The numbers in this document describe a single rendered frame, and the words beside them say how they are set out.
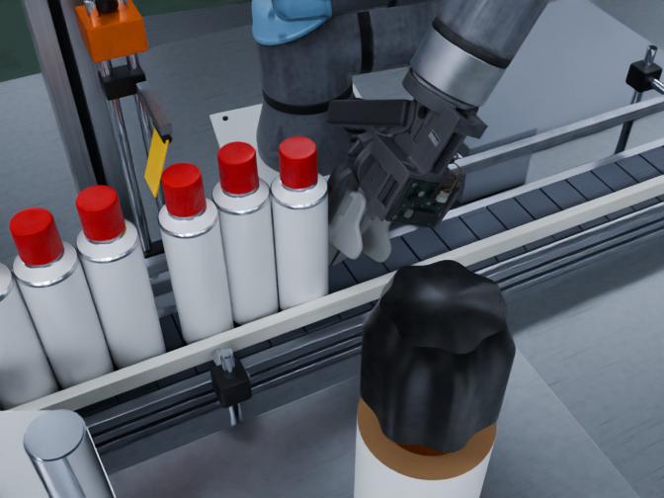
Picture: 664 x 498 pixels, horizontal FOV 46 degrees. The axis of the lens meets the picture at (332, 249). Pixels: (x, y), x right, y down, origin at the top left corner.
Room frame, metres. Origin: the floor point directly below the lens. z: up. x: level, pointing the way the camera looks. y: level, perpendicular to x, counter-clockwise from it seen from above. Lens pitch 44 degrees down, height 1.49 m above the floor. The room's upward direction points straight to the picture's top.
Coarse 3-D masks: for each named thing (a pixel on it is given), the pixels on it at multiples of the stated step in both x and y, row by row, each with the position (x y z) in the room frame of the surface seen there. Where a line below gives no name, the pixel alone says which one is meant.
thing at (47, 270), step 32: (32, 224) 0.44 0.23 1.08; (32, 256) 0.43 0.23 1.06; (64, 256) 0.45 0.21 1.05; (32, 288) 0.42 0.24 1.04; (64, 288) 0.43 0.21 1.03; (64, 320) 0.42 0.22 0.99; (96, 320) 0.45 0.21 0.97; (64, 352) 0.42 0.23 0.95; (96, 352) 0.44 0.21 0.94; (64, 384) 0.42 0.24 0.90
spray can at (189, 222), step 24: (168, 168) 0.51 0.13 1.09; (192, 168) 0.51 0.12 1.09; (168, 192) 0.49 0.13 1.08; (192, 192) 0.49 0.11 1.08; (168, 216) 0.49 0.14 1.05; (192, 216) 0.49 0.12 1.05; (216, 216) 0.50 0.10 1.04; (168, 240) 0.48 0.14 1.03; (192, 240) 0.48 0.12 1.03; (216, 240) 0.49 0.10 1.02; (168, 264) 0.49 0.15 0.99; (192, 264) 0.48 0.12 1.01; (216, 264) 0.49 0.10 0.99; (192, 288) 0.48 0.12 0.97; (216, 288) 0.49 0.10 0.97; (192, 312) 0.48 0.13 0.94; (216, 312) 0.48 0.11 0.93; (192, 336) 0.48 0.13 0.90
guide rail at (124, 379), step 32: (640, 192) 0.68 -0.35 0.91; (544, 224) 0.63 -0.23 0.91; (576, 224) 0.65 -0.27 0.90; (448, 256) 0.58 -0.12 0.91; (480, 256) 0.59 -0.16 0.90; (352, 288) 0.53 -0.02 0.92; (288, 320) 0.49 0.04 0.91; (192, 352) 0.45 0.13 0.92; (96, 384) 0.42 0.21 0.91; (128, 384) 0.42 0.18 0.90
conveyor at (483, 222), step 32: (640, 160) 0.78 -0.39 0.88; (544, 192) 0.72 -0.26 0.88; (576, 192) 0.72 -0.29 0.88; (608, 192) 0.72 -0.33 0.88; (448, 224) 0.66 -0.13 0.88; (480, 224) 0.66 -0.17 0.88; (512, 224) 0.66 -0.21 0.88; (416, 256) 0.62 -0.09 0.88; (512, 256) 0.61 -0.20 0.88; (160, 320) 0.52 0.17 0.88; (320, 320) 0.52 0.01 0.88; (256, 352) 0.48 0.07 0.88; (160, 384) 0.44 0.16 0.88
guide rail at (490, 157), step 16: (608, 112) 0.77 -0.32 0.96; (624, 112) 0.77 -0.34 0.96; (640, 112) 0.78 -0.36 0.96; (560, 128) 0.74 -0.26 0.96; (576, 128) 0.74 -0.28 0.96; (592, 128) 0.75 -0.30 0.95; (512, 144) 0.71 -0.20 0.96; (528, 144) 0.71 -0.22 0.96; (544, 144) 0.72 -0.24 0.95; (464, 160) 0.68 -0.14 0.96; (480, 160) 0.68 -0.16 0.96; (496, 160) 0.69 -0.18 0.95; (160, 256) 0.53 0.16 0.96; (160, 272) 0.52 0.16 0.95
